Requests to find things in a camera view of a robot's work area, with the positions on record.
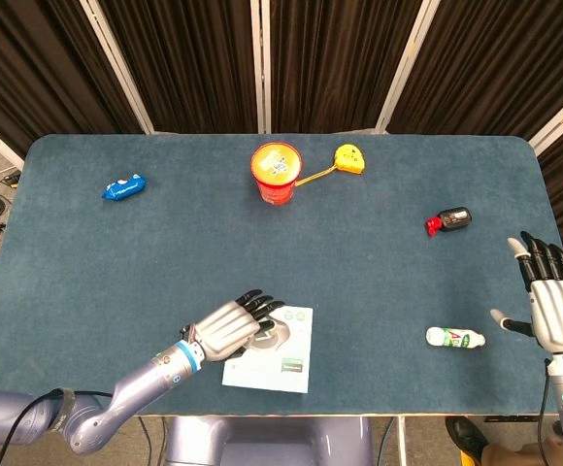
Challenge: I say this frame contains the red instant noodle cup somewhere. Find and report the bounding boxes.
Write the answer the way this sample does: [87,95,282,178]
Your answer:
[249,141,304,207]

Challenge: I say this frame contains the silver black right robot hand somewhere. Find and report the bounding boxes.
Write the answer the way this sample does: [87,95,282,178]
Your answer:
[489,230,563,354]

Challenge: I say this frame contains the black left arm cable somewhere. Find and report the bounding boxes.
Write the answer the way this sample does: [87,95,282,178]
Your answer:
[0,387,114,466]

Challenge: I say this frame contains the black pleated curtain panel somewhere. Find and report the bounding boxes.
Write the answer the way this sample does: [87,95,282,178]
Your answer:
[387,0,563,142]
[0,0,143,157]
[267,0,426,135]
[97,0,261,135]

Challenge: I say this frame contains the blue snack packet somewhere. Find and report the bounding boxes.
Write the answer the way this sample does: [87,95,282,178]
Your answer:
[100,173,148,202]

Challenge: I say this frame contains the grey robot torso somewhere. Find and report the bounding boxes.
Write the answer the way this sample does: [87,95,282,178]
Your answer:
[164,415,375,466]

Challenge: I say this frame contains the yellow tape measure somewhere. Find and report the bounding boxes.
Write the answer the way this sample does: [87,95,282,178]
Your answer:
[294,143,366,188]

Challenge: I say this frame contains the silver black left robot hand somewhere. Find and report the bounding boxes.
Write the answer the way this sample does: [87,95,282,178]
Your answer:
[179,288,286,363]

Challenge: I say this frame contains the black bottle with red cap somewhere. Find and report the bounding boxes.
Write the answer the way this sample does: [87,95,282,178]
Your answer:
[424,206,472,237]

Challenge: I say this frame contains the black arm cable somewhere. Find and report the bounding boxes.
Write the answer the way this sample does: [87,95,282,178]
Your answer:
[535,357,555,466]
[0,387,114,466]

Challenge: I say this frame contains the brown trouser leg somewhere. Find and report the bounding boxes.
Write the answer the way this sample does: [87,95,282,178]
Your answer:
[480,435,563,466]

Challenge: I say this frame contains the black leather shoe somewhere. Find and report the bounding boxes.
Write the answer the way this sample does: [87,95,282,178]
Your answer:
[445,416,490,465]

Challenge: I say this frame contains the white Philips speaker box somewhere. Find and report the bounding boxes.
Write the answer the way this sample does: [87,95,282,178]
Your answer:
[221,305,315,395]

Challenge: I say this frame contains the dark blue table cloth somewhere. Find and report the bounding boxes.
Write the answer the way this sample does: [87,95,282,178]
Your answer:
[0,133,563,417]

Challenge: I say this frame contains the white green drink bottle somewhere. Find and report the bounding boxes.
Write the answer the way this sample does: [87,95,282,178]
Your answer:
[425,326,486,350]

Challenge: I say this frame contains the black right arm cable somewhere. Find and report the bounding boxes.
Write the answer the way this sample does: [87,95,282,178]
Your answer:
[535,357,555,466]

